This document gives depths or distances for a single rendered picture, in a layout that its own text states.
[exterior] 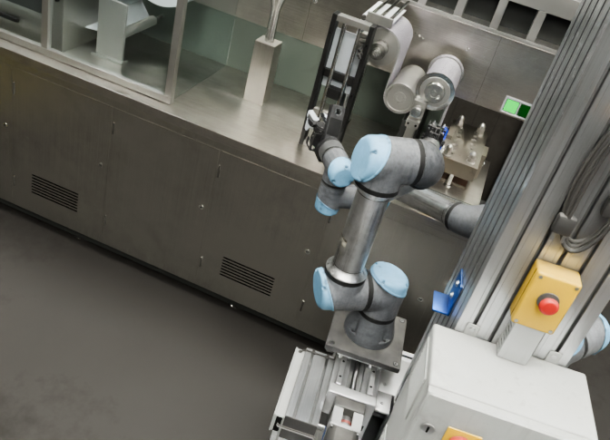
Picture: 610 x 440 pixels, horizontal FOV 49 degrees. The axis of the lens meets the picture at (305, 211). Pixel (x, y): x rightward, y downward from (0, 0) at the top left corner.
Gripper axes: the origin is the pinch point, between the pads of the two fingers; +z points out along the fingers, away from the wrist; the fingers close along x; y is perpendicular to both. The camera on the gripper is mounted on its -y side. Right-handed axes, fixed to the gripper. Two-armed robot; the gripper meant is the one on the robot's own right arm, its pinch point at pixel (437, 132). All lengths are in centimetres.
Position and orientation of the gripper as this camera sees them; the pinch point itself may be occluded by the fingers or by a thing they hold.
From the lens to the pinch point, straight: 268.0
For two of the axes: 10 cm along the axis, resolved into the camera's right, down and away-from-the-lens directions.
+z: 3.3, -4.6, 8.2
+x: -9.1, -3.7, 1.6
